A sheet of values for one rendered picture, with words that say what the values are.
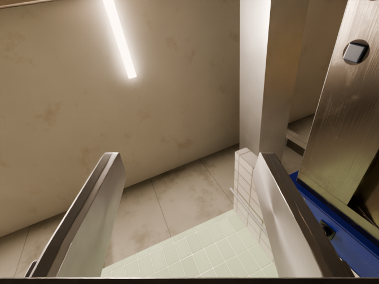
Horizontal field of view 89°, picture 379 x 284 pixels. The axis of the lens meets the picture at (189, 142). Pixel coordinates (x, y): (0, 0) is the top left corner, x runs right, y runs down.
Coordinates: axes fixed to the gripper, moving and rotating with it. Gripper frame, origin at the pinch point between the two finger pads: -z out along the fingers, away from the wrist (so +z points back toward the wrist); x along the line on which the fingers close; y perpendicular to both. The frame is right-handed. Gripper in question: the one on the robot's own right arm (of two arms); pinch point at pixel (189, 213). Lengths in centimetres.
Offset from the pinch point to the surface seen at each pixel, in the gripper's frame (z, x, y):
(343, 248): -26, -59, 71
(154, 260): -50, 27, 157
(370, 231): -26, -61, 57
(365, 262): -20, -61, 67
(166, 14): -334, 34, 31
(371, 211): -30, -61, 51
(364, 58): -50, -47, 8
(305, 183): -49, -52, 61
